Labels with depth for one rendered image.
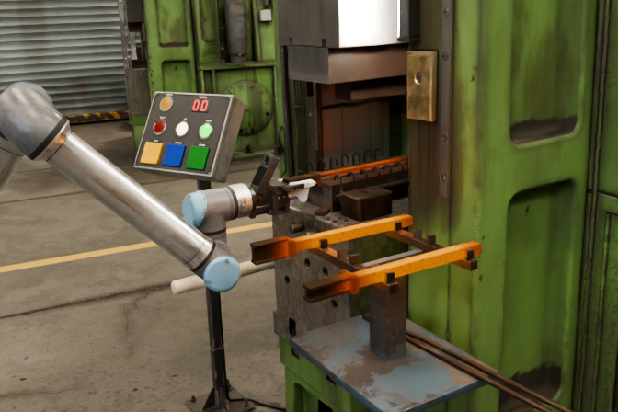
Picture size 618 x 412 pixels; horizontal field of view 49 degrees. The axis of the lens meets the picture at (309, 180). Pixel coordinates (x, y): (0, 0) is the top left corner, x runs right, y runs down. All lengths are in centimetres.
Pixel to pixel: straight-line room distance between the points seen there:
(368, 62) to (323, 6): 20
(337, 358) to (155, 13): 540
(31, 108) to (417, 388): 99
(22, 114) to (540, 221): 133
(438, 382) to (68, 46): 862
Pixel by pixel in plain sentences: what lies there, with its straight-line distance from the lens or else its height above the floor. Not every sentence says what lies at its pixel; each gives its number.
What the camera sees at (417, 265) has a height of 96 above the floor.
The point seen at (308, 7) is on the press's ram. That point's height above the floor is 147.
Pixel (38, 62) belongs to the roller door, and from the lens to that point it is 973.
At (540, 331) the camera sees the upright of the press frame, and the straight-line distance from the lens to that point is 212.
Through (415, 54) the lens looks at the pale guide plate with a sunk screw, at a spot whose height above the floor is 135.
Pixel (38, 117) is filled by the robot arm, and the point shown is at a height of 127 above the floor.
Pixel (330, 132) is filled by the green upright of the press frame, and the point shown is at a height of 108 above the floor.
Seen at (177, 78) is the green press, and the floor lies 82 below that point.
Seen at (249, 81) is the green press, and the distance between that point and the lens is 680.
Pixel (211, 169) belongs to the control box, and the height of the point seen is 98.
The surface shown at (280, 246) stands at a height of 96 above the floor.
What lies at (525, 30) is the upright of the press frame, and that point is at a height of 140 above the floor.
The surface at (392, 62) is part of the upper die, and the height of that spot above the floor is 131.
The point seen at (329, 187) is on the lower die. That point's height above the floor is 99.
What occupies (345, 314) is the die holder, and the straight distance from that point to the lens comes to 187.
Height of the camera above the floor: 148
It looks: 14 degrees down
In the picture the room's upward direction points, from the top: 2 degrees counter-clockwise
